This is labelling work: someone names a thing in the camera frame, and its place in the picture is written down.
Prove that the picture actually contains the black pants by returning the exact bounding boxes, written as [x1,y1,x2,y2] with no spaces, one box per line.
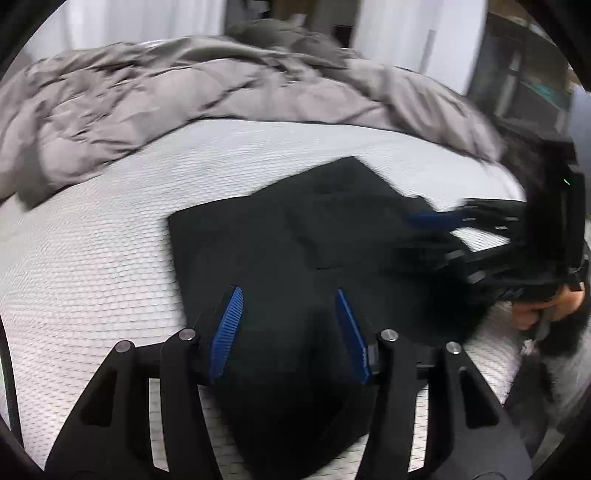
[168,157,492,479]

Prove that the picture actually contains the grey sleeve forearm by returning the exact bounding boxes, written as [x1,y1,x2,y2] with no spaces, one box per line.
[505,313,591,458]

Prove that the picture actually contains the person's right hand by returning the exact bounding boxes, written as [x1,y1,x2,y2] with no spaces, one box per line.
[512,283,585,331]

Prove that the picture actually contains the white honeycomb mattress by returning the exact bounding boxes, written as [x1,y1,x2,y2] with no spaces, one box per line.
[1,120,524,465]

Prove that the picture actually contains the white wardrobe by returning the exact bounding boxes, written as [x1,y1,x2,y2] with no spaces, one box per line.
[352,0,488,95]

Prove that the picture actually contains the grey rumpled duvet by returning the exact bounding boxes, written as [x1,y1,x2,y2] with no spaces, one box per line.
[1,19,507,207]

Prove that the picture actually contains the black cable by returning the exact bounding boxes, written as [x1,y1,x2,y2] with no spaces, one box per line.
[0,317,24,448]

